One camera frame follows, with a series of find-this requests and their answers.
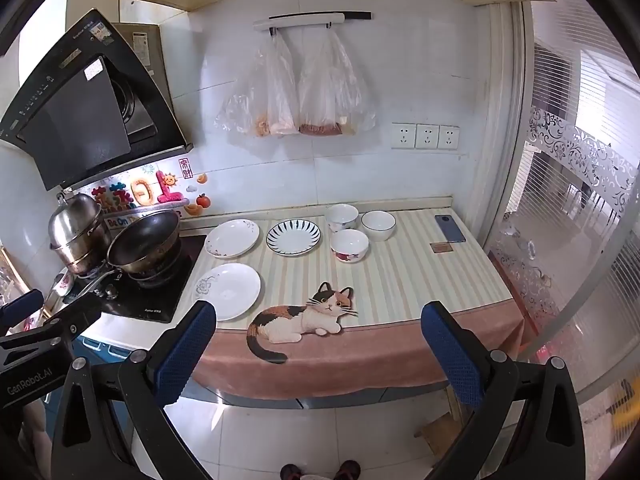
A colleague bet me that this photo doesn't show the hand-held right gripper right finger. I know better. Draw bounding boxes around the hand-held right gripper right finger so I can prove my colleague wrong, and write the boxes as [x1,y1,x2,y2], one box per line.
[420,301,601,480]

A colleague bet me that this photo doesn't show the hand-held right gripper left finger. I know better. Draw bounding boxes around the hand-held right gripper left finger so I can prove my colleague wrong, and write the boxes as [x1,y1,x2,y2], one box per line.
[50,299,221,480]

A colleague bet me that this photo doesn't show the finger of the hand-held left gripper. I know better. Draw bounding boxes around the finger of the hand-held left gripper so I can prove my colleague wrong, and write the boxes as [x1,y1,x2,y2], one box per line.
[46,294,104,342]
[0,289,45,334]

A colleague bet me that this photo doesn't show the white bowl dark rim line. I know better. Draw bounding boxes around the white bowl dark rim line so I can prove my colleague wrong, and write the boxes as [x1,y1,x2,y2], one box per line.
[361,210,398,243]

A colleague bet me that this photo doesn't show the white bowl blue rim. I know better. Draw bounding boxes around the white bowl blue rim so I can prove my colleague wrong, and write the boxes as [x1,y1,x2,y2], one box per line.
[326,204,360,234]

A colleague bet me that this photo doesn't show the person's left forearm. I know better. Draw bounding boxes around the person's left forearm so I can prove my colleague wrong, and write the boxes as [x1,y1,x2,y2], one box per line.
[22,404,50,467]

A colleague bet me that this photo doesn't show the small white floral cup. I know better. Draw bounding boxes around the small white floral cup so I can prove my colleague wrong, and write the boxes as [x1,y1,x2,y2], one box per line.
[52,270,77,297]

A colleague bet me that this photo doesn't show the black glass gas stove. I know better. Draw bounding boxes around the black glass gas stove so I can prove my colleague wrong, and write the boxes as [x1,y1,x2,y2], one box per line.
[64,233,207,324]

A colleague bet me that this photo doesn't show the large white plate grey flower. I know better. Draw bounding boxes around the large white plate grey flower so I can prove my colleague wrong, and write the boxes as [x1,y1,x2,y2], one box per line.
[192,263,263,322]

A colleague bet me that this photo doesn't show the striped cat printed cloth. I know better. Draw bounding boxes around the striped cat printed cloth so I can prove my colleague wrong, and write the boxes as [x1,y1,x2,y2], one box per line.
[177,207,526,402]

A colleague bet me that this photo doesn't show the stainless steel steamer pot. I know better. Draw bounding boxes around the stainless steel steamer pot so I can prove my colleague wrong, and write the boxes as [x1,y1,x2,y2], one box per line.
[47,192,114,277]

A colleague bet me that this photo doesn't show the dark frying pan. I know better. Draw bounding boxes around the dark frying pan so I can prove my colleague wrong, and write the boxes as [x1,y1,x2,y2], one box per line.
[64,210,182,303]

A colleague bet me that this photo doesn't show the white plate pink flowers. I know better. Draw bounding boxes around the white plate pink flowers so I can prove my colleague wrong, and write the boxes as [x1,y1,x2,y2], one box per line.
[204,218,261,260]

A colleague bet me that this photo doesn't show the blue smartphone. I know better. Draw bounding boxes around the blue smartphone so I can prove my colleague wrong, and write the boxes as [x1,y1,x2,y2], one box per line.
[433,214,467,244]

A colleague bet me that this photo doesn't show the large colourful letter sticker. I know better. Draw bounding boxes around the large colourful letter sticker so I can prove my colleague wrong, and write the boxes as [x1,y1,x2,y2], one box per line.
[91,170,184,222]

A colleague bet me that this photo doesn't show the white bowl red flowers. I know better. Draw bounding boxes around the white bowl red flowers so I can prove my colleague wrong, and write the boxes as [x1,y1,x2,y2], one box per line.
[329,229,370,264]

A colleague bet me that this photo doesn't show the white plate dark radial stripes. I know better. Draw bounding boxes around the white plate dark radial stripes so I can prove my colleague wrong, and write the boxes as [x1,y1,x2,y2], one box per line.
[265,218,322,257]

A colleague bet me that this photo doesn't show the yellow plastic item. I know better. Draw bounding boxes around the yellow plastic item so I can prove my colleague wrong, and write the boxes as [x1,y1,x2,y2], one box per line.
[606,379,637,442]

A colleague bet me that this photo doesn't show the black range hood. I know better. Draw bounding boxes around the black range hood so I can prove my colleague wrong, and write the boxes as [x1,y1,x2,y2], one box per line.
[0,8,194,192]

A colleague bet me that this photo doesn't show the clear plastic bag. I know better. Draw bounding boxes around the clear plastic bag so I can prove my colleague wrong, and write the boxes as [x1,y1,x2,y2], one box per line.
[214,30,302,139]
[297,27,379,137]

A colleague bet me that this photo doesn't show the white wall hook rail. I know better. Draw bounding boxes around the white wall hook rail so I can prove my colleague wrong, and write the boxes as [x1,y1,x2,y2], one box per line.
[252,11,374,34]

